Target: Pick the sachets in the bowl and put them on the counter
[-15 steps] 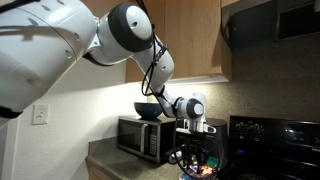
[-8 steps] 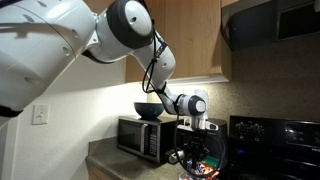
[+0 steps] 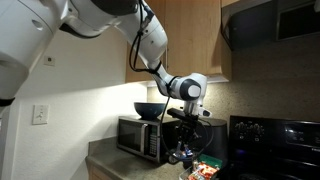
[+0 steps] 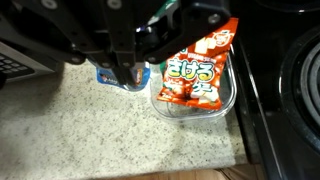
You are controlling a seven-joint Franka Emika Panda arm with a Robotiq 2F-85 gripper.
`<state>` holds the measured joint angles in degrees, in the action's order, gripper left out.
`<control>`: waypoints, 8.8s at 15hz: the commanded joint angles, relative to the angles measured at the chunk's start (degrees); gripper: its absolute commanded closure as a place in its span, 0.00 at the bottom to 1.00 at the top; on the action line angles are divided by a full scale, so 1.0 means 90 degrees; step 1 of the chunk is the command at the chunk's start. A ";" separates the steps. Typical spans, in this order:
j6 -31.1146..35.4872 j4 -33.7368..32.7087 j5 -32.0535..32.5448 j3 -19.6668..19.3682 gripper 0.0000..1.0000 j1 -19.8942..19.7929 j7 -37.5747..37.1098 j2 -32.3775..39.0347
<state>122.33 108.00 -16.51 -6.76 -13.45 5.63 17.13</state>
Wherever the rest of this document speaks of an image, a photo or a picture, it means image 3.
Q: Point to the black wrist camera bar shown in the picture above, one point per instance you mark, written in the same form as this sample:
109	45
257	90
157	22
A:
181	114

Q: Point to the small white wall plate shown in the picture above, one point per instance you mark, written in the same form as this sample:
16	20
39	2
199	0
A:
49	60

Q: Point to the dark blue bowl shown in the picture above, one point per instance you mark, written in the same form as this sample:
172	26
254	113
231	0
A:
148	109

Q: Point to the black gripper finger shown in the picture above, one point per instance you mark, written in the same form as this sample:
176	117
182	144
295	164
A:
190	149
179	148

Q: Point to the white wall light switch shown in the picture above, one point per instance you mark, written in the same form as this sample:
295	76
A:
40	114

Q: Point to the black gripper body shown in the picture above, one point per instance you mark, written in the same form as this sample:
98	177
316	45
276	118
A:
187	130

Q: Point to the black air fryer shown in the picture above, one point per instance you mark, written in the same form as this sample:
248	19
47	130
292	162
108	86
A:
218	136

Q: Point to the green sachet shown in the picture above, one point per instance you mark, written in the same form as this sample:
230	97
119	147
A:
211	160

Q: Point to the colourful snack bag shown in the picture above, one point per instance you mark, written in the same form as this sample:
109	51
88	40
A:
185	174

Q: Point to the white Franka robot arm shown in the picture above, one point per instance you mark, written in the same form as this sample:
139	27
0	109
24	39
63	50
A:
40	20

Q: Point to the wooden base cabinet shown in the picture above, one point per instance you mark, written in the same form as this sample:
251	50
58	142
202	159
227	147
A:
96	173

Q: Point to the black steel microwave oven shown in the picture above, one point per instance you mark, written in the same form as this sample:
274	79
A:
133	136

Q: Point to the black electric stove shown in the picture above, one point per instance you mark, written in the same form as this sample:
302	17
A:
273	146

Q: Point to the black range hood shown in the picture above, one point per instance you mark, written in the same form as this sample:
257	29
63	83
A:
253	23

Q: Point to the blue sachet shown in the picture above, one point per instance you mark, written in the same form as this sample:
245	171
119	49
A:
184	153

